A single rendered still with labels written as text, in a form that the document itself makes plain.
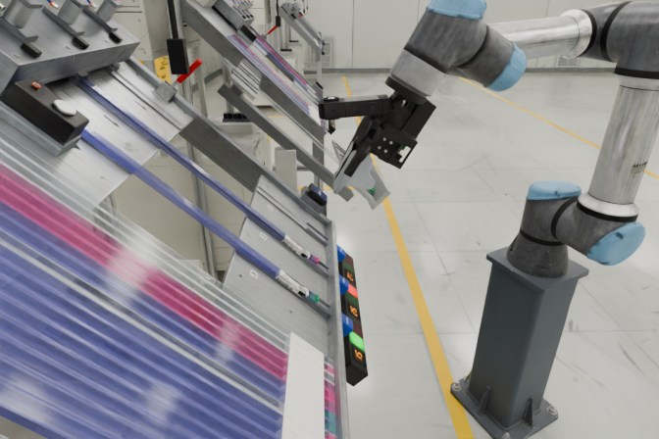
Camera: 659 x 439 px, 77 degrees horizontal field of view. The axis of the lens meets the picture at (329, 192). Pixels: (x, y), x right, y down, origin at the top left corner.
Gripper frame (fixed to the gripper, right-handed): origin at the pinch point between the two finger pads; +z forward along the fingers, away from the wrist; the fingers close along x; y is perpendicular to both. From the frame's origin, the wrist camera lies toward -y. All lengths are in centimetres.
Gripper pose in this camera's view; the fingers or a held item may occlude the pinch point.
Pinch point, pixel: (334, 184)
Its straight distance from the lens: 70.7
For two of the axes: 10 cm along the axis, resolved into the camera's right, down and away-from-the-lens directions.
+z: -4.8, 8.0, 3.5
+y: 8.8, 4.3, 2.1
